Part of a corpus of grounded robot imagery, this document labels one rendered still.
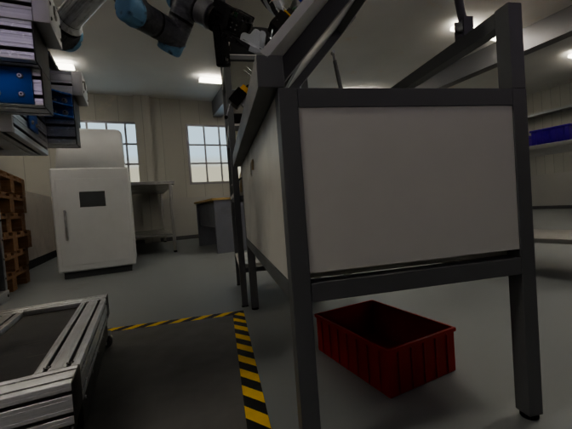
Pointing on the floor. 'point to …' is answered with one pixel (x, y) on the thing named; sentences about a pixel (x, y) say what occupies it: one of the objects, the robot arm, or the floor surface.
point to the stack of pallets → (14, 230)
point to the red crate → (386, 345)
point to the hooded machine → (93, 207)
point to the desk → (217, 224)
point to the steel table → (161, 207)
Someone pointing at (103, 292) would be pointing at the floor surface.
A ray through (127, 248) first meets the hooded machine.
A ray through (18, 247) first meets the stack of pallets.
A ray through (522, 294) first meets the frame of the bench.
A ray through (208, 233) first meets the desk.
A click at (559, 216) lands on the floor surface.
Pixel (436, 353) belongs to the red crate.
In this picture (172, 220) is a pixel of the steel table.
